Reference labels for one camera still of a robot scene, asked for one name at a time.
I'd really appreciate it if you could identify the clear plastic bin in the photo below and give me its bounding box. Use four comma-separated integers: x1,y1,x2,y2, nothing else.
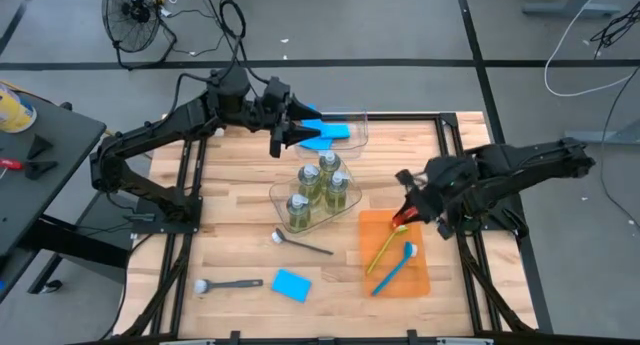
268,159,364,237
289,103,370,161

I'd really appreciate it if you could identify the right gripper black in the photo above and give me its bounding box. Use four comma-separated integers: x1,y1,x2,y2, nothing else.
394,168,456,242

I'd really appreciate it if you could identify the clear yellow soap pump bottle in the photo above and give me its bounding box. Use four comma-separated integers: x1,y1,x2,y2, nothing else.
298,163,322,206
318,150,342,186
324,170,351,215
286,193,312,233

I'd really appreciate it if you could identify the yellow wipes canister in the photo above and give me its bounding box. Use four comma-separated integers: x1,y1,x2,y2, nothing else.
0,82,37,135

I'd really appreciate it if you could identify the red dish brush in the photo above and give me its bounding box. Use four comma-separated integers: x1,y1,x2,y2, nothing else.
392,207,421,230

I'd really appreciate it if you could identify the black thin dish brush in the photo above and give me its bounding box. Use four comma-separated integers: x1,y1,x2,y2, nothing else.
271,227,335,257

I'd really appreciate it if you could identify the white floor cable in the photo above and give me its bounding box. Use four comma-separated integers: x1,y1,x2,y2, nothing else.
543,0,640,99

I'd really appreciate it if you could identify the black floor fan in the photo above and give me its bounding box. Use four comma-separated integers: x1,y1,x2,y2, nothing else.
101,0,179,71

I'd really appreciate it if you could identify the green dish brush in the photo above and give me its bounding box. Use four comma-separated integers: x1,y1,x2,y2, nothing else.
365,221,409,276

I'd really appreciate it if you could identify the grey dish brush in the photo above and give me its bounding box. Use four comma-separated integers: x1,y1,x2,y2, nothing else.
193,278,265,296

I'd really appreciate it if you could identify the blue sponge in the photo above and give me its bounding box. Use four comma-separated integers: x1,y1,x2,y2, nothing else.
322,123,352,141
298,103,329,136
271,268,313,304
298,136,334,152

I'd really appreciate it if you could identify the thin black floor cable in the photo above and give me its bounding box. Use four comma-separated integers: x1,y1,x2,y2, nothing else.
598,67,640,229

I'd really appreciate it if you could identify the dark grey side table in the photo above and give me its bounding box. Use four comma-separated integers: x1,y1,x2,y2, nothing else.
0,82,132,306

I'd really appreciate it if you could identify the black coiled floor cable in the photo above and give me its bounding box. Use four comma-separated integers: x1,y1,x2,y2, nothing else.
202,0,269,86

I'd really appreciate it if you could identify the black triangular part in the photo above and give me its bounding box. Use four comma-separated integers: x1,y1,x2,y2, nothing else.
22,159,59,181
25,134,54,161

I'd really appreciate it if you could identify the tangled black cable bundle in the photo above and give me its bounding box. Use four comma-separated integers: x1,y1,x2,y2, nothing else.
588,0,640,54

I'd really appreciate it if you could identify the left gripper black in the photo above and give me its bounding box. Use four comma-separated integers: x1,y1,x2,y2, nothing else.
252,76,324,159

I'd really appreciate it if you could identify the blue dish brush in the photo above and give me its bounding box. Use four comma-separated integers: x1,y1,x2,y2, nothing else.
370,241,419,298

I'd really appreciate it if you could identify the grey desk foot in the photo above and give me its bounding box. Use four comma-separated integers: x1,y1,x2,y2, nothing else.
561,115,640,146
521,0,625,20

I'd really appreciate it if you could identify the orange translucent mat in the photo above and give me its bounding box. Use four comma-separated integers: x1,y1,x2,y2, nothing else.
358,208,432,300

